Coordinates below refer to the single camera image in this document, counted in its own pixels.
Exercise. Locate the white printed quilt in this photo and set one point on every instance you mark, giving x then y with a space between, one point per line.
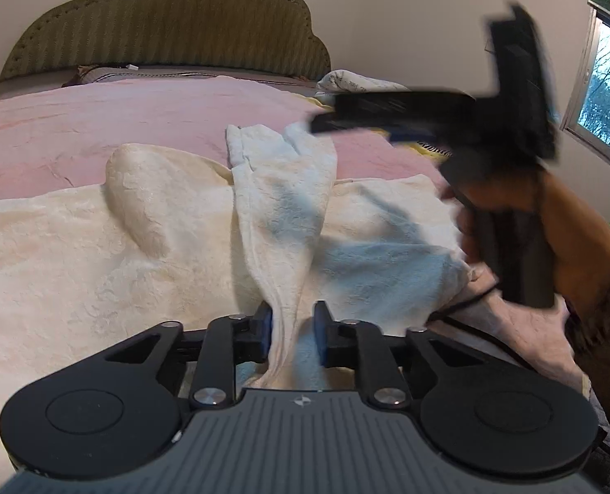
351 82

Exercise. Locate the olive padded headboard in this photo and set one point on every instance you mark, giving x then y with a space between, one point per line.
171 20

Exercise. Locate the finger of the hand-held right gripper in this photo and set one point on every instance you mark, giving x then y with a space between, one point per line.
408 102
366 126

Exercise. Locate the cream white towel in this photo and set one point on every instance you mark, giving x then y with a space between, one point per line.
130 267

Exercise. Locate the person's right forearm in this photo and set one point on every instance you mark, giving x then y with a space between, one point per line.
606 329

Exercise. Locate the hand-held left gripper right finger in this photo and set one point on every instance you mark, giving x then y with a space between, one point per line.
321 342

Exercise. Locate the person's right hand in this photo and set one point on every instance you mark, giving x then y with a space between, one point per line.
572 236

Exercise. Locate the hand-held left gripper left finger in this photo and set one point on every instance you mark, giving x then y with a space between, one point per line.
257 340

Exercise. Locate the pink blanket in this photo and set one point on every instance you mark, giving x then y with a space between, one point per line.
130 123

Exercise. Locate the grey brown pillow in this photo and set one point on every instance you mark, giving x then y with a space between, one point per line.
104 73

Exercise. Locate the side window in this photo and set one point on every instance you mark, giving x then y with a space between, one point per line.
608 92

